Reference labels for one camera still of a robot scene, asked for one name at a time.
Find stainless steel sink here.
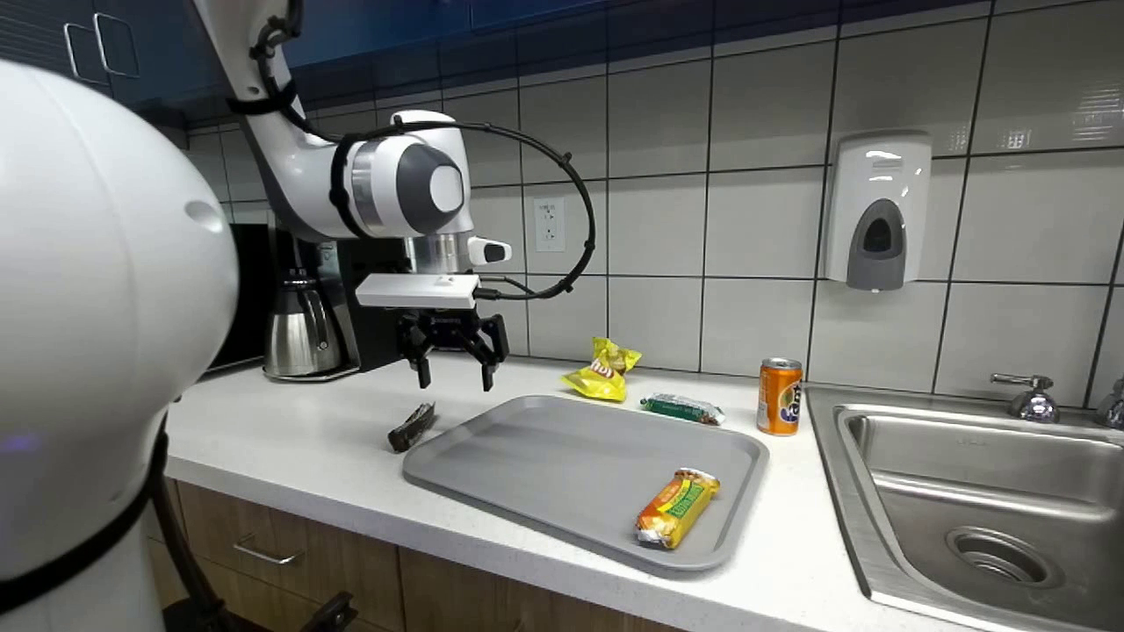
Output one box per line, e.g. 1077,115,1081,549
810,393,1124,632

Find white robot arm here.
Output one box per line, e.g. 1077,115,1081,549
189,0,512,385

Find orange rectangular snack bar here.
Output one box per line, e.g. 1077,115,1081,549
632,467,722,551

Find wooden cabinet drawers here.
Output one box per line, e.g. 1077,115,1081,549
169,480,673,632

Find white soap dispenser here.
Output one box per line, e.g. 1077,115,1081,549
825,132,930,292

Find brown chocolate bar wrapper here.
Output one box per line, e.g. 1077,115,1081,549
387,404,436,452

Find wall power outlet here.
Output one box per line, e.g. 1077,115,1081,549
531,198,566,252

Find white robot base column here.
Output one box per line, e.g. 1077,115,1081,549
0,60,241,632

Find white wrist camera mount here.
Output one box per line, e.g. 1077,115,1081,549
354,273,478,310

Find chrome faucet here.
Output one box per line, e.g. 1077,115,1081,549
986,368,1124,429

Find black coffee maker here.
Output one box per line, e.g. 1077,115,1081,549
276,228,406,379

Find gray plastic tray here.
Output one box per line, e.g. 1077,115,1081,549
406,398,771,577

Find steel coffee carafe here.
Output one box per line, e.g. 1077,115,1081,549
265,276,348,382

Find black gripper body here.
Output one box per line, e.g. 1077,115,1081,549
399,310,483,350

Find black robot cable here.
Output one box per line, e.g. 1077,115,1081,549
385,121,601,303

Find yellow snack bag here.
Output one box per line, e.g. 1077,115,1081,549
563,337,641,404

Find green snack bar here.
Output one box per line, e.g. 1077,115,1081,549
641,393,725,424

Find orange soda can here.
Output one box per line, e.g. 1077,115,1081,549
758,357,801,437

